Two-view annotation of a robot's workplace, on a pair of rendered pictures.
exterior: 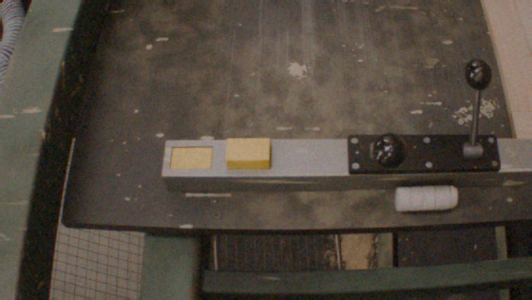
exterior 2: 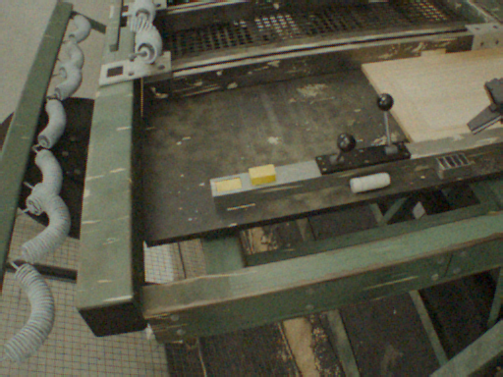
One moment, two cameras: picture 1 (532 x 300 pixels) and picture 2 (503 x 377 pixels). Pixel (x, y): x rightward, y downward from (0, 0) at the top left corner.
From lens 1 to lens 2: 0.37 m
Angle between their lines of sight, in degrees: 17
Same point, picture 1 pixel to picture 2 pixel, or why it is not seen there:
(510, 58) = (400, 107)
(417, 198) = (364, 181)
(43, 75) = (119, 151)
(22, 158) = (118, 194)
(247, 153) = (262, 173)
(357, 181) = (326, 180)
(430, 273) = (385, 230)
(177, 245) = (226, 242)
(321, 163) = (304, 173)
